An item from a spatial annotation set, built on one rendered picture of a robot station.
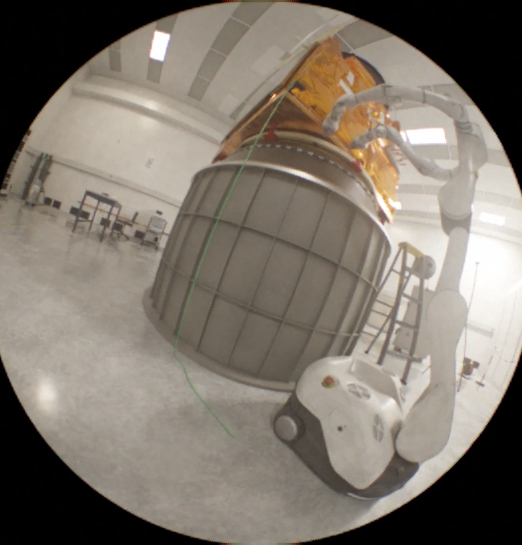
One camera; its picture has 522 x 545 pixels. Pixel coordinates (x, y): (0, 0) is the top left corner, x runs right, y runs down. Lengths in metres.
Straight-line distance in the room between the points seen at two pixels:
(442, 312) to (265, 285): 0.78
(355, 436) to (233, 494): 0.38
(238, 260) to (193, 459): 0.89
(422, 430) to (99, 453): 0.91
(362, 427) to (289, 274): 0.75
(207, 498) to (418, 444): 0.62
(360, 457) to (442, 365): 0.35
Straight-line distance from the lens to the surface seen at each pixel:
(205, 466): 0.67
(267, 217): 0.98
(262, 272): 0.91
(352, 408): 0.57
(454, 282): 0.73
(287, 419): 0.74
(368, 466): 0.63
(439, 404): 0.68
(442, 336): 0.65
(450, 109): 1.02
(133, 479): 0.63
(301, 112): 1.49
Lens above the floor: 0.60
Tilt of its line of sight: 1 degrees down
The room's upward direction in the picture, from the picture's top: 21 degrees clockwise
